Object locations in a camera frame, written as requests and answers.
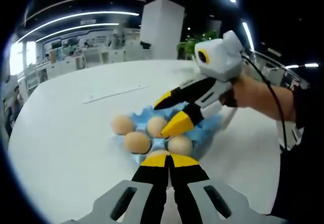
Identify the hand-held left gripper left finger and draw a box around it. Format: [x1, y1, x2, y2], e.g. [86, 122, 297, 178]
[60, 154, 170, 224]

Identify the white low cabinet row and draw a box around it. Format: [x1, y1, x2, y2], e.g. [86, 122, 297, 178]
[25, 48, 142, 83]

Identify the person's right hand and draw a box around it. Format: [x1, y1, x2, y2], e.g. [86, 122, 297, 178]
[219, 73, 255, 109]

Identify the green potted plant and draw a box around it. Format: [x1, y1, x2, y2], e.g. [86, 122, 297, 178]
[176, 30, 221, 60]

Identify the person's black clothing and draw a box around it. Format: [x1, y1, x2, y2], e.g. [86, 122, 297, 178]
[268, 82, 324, 224]

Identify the white square pillar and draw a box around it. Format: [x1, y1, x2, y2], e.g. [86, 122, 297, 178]
[139, 0, 185, 61]

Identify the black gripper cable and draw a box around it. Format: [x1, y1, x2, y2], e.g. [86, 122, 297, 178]
[240, 53, 290, 152]

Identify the single tan egg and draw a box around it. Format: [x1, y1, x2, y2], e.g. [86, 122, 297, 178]
[147, 117, 169, 139]
[124, 131, 152, 155]
[167, 136, 193, 157]
[110, 115, 136, 136]

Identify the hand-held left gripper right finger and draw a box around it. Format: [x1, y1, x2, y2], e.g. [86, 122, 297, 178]
[169, 153, 290, 224]

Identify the blue egg tray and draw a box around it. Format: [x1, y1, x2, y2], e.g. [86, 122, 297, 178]
[108, 102, 227, 170]

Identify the white worn device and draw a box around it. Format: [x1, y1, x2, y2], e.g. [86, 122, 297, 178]
[275, 117, 304, 152]

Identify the white table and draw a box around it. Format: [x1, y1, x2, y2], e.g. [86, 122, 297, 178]
[7, 59, 287, 224]

